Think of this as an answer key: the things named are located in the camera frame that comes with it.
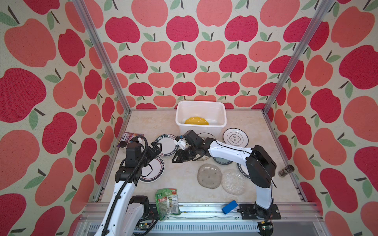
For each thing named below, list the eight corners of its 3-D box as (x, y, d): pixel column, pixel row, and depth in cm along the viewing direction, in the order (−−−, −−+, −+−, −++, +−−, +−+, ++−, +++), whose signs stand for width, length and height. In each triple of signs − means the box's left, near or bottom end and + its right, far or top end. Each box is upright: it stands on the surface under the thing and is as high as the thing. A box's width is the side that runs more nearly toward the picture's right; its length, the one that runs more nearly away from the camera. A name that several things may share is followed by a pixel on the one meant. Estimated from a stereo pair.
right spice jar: (278, 178, 88) (288, 171, 79) (276, 172, 91) (285, 164, 82) (285, 178, 88) (296, 171, 79) (282, 172, 91) (292, 164, 82)
